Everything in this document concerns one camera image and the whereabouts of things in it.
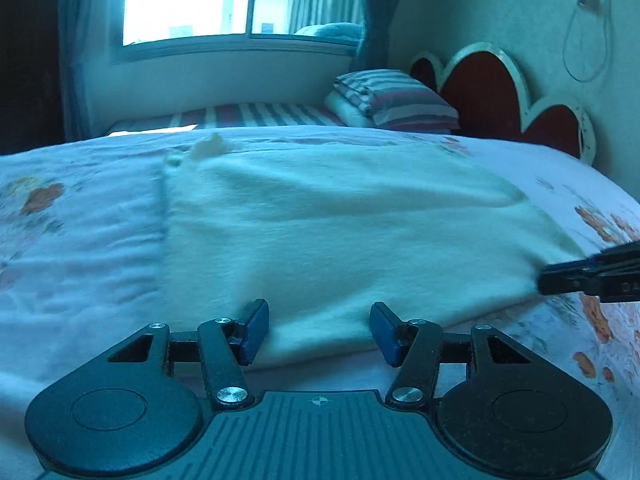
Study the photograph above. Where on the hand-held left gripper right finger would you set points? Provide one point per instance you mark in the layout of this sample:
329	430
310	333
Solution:
384	332

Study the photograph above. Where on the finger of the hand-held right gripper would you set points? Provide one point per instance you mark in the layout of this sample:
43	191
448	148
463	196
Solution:
610	260
565	286

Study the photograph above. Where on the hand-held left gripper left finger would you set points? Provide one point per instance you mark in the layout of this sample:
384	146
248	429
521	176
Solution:
256	330

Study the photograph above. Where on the white towel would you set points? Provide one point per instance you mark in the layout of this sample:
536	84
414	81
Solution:
325	240

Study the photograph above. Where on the floral bed sheet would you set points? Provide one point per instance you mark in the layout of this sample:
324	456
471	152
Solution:
75	260

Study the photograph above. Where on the red scalloped headboard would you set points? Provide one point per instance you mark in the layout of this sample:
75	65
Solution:
485	90

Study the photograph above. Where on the striped mattress sheet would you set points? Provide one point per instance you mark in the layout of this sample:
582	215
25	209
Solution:
260	114

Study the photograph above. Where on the striped pillow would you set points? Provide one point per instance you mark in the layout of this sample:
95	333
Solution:
400	102

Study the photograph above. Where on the blue folded cloth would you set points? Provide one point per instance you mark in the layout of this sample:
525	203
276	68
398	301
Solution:
335	32

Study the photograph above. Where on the teal curtain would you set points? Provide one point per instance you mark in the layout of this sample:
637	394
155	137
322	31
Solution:
380	10
80	60

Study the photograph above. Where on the sliding glass window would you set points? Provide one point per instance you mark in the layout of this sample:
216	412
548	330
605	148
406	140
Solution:
190	0

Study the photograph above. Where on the dark wooden wardrobe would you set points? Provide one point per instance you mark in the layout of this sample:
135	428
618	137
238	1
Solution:
25	60

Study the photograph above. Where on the wall charger plug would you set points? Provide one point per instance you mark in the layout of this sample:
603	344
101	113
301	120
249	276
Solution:
587	1

